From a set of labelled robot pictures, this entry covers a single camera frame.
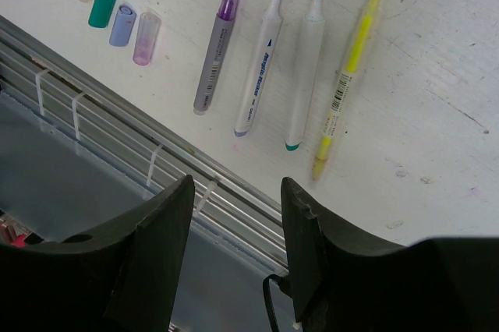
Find purple marker pen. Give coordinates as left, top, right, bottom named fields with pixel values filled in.
left=193, top=0, right=239, bottom=115

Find aluminium frame rail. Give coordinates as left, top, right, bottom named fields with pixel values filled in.
left=1, top=19, right=287, bottom=274

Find teal white marker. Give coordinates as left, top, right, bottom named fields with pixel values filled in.
left=285, top=0, right=326, bottom=151

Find purple translucent pen cap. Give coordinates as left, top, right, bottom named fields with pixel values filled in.
left=133, top=11, right=161, bottom=66

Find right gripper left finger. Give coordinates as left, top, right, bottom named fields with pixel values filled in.
left=1, top=176, right=195, bottom=331

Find yellow highlighter pen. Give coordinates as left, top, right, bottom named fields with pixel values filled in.
left=311, top=0, right=380, bottom=182

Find lavender capped white marker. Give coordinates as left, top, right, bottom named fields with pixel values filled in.
left=234, top=0, right=282, bottom=137

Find lavender pen cap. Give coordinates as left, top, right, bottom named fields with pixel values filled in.
left=109, top=4, right=136, bottom=47

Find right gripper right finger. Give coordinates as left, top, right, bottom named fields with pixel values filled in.
left=281, top=177, right=498, bottom=331

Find green pen cap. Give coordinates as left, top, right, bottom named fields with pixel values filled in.
left=88, top=0, right=116, bottom=29

